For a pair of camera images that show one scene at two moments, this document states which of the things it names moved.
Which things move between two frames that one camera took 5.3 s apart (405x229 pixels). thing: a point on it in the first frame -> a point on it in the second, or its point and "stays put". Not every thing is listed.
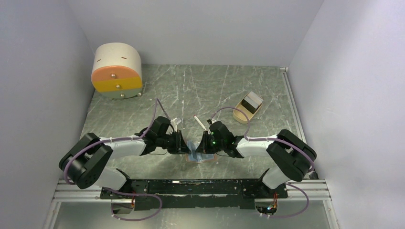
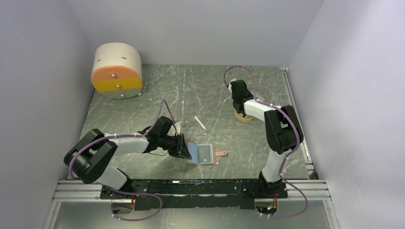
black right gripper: x=204 y=145 -> x=250 y=94
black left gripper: x=180 y=146 stays put
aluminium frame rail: x=318 y=190 stays put
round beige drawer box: x=117 y=70 stays put
